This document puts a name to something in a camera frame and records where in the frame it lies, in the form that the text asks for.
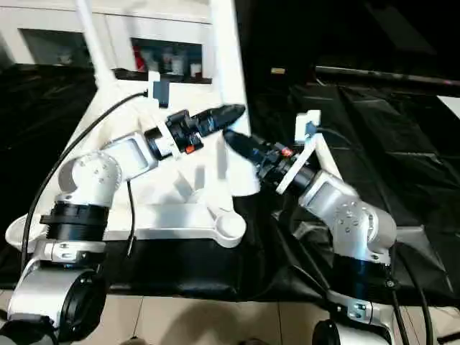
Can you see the white plastic table top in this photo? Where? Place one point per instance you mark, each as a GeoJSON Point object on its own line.
{"type": "Point", "coordinates": [172, 215]}

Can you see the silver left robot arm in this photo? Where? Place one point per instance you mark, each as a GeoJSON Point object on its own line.
{"type": "Point", "coordinates": [93, 172]}

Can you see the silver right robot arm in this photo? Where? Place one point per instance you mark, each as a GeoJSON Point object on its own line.
{"type": "Point", "coordinates": [345, 215]}

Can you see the small tan label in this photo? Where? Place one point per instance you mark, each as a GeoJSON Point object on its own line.
{"type": "Point", "coordinates": [278, 70]}

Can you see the red cabinet item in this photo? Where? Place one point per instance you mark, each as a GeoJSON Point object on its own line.
{"type": "Point", "coordinates": [138, 59]}

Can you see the black plastic table mat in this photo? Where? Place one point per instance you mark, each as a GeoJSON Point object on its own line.
{"type": "Point", "coordinates": [179, 266]}

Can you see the long dark metal rod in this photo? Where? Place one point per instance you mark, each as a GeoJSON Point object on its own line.
{"type": "Point", "coordinates": [377, 76]}

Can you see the large black backdrop sheet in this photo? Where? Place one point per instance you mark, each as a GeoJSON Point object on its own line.
{"type": "Point", "coordinates": [341, 32]}

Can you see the white glass-door cabinet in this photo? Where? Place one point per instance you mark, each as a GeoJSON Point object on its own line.
{"type": "Point", "coordinates": [54, 18]}

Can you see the white flat board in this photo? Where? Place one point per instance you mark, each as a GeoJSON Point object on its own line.
{"type": "Point", "coordinates": [451, 106]}

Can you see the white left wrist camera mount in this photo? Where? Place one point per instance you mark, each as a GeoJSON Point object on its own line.
{"type": "Point", "coordinates": [160, 90]}

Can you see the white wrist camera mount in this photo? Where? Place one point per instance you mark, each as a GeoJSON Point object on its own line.
{"type": "Point", "coordinates": [305, 122]}
{"type": "Point", "coordinates": [160, 90]}

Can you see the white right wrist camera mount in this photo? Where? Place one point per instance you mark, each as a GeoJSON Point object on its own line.
{"type": "Point", "coordinates": [305, 122]}

